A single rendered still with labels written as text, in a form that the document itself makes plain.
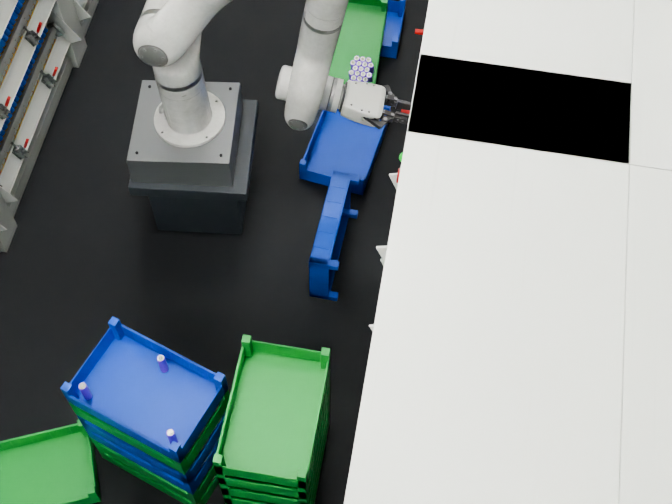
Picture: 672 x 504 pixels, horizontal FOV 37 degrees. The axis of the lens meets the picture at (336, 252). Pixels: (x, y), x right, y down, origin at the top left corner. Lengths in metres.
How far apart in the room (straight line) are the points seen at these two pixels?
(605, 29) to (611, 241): 0.24
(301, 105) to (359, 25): 0.99
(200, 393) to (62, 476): 0.56
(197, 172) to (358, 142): 0.65
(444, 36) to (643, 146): 0.21
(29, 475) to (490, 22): 2.00
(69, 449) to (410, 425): 2.00
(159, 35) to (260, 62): 1.03
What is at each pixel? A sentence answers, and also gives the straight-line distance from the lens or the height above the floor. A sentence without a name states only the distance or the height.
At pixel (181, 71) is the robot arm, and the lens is 2.47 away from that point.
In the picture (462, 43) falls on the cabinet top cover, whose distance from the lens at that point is 0.98.
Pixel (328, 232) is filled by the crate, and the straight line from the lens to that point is 2.68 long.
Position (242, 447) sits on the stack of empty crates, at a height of 0.40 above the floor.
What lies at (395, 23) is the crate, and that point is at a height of 0.00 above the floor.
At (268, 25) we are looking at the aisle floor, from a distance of 3.41.
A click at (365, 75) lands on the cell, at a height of 0.08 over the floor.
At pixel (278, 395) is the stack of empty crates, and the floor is 0.40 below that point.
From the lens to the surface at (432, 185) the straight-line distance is 0.87.
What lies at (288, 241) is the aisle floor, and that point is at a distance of 2.90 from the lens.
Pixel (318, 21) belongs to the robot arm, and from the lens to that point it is 2.20.
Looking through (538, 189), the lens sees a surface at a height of 1.78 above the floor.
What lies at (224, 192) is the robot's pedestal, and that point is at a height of 0.28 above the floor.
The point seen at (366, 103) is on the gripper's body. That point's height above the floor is 0.60.
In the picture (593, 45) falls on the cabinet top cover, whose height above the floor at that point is 1.78.
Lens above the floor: 2.50
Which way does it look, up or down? 60 degrees down
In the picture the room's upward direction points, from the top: 1 degrees clockwise
